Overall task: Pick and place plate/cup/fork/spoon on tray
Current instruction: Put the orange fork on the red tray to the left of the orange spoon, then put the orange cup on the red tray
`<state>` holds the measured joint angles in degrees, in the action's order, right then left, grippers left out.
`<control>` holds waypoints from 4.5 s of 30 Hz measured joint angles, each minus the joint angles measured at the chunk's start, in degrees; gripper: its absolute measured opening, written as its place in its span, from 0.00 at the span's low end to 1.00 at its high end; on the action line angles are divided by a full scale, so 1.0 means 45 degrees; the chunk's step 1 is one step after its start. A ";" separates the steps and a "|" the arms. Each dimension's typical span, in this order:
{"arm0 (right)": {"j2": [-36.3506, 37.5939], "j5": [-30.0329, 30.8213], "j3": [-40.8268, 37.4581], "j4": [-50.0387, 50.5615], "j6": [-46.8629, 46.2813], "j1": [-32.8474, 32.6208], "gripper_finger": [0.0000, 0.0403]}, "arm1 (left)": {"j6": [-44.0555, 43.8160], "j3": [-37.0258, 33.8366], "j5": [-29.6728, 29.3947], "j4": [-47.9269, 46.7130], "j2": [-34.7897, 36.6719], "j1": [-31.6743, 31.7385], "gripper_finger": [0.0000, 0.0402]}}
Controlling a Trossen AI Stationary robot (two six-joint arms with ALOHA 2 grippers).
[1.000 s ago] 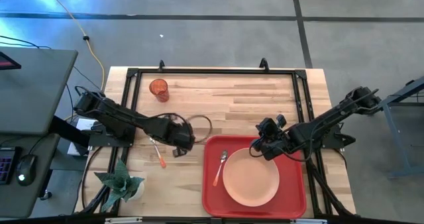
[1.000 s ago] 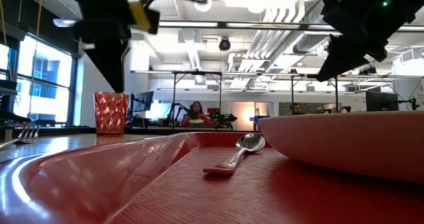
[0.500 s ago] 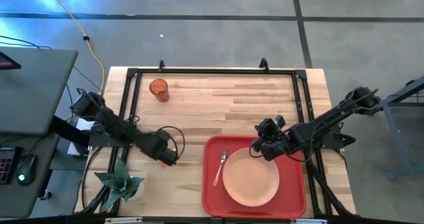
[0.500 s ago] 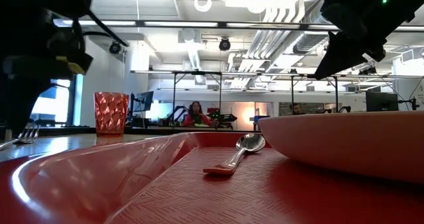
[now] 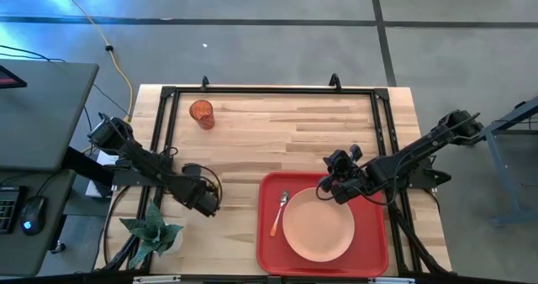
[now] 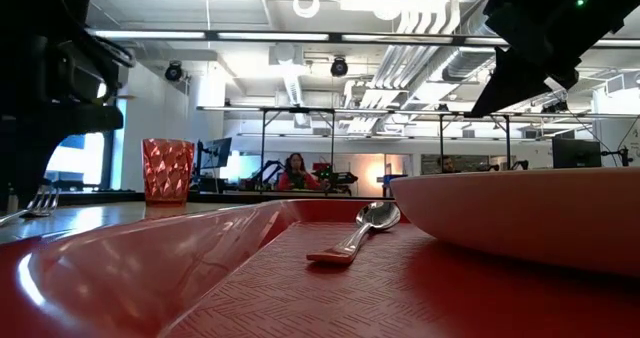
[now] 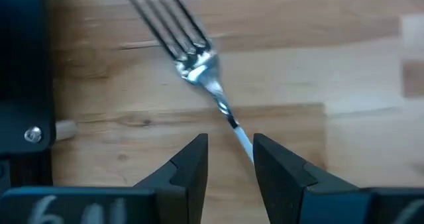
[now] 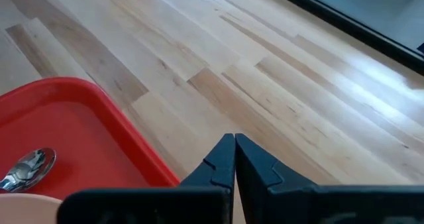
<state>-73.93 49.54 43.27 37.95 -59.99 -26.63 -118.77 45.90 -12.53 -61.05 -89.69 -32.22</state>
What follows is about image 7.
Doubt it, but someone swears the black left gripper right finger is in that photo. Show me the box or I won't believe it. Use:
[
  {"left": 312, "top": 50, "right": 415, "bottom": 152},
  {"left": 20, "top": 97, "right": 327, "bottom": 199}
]
[{"left": 252, "top": 133, "right": 374, "bottom": 224}]

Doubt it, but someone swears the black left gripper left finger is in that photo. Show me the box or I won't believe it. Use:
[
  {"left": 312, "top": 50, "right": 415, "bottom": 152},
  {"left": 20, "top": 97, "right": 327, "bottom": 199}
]
[{"left": 133, "top": 133, "right": 209, "bottom": 224}]

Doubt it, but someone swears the fork with orange handle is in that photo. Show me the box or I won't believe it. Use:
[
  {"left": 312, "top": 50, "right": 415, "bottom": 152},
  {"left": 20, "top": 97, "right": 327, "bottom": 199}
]
[{"left": 119, "top": 0, "right": 256, "bottom": 165}]

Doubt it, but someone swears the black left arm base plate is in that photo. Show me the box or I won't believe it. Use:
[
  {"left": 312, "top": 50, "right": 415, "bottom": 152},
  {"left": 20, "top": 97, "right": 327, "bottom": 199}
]
[{"left": 0, "top": 0, "right": 56, "bottom": 156}]

